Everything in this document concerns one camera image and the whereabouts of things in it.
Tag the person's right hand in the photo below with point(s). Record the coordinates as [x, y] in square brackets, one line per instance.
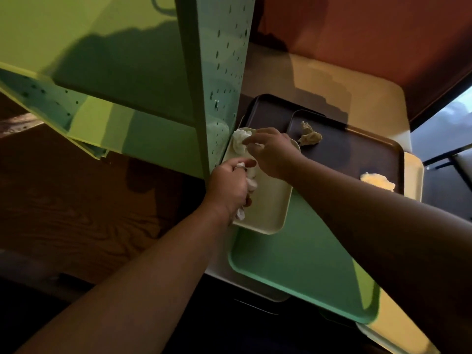
[276, 152]

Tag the person's left hand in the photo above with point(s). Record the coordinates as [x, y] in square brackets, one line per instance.
[228, 188]

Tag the small pale cream tray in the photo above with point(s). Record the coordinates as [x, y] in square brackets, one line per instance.
[269, 202]

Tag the green tray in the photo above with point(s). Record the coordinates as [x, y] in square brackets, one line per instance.
[306, 261]

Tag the green perforated metal shelf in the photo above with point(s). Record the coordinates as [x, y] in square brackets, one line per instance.
[129, 70]

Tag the pale yellow tray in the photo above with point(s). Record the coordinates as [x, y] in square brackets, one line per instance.
[398, 320]

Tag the person's left forearm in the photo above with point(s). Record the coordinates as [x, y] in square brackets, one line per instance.
[140, 291]

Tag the person's right forearm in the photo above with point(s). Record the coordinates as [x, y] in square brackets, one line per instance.
[391, 232]

